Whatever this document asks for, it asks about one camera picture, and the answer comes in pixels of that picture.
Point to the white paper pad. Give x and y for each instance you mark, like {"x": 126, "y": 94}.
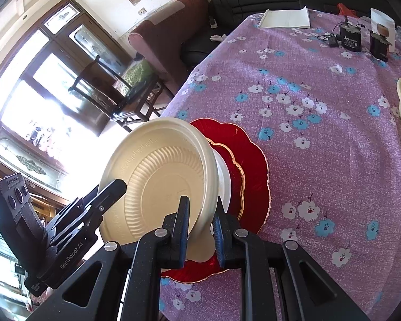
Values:
{"x": 284, "y": 18}

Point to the purple floral tablecloth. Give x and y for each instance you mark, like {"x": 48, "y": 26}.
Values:
{"x": 337, "y": 174}

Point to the wall socket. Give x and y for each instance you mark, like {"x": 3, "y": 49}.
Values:
{"x": 142, "y": 11}

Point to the large cream ribbed bowl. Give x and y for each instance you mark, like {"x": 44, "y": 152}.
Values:
{"x": 160, "y": 177}

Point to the small red scalloped plate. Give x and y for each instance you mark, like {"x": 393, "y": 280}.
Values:
{"x": 237, "y": 190}

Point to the wooden glass door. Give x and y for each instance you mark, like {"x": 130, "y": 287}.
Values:
{"x": 53, "y": 60}

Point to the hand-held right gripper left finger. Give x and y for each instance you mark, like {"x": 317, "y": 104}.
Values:
{"x": 183, "y": 227}

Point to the red cloth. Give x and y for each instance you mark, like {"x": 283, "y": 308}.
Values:
{"x": 347, "y": 10}

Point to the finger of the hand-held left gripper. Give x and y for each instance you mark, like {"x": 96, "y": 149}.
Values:
{"x": 107, "y": 197}

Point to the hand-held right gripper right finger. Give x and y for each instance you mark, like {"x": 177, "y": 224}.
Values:
{"x": 219, "y": 237}

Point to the dark wooden chair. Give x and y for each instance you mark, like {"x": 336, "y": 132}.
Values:
{"x": 133, "y": 103}

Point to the black battery box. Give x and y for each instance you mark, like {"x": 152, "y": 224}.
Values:
{"x": 351, "y": 40}

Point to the white bowl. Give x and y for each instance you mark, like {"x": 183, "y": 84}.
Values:
{"x": 224, "y": 180}

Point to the white container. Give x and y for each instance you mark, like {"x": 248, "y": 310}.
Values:
{"x": 382, "y": 18}

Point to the large red scalloped plate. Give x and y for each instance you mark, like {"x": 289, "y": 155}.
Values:
{"x": 257, "y": 180}

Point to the brown armchair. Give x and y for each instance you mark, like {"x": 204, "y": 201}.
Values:
{"x": 167, "y": 40}

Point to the black power adapter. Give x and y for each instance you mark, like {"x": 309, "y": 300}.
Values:
{"x": 332, "y": 41}

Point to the green cushion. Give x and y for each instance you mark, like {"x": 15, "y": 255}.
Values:
{"x": 137, "y": 72}

